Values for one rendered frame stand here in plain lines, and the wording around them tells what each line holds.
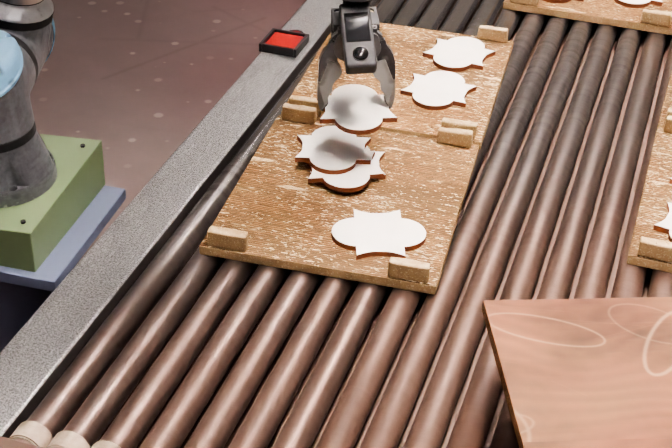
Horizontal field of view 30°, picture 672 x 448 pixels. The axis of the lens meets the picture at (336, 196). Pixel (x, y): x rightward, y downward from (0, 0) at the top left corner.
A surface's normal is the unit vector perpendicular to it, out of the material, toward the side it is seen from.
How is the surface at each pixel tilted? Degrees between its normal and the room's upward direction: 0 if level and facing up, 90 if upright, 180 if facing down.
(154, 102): 0
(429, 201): 0
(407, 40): 0
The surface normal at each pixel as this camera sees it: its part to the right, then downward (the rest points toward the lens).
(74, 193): 0.97, 0.16
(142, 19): 0.03, -0.84
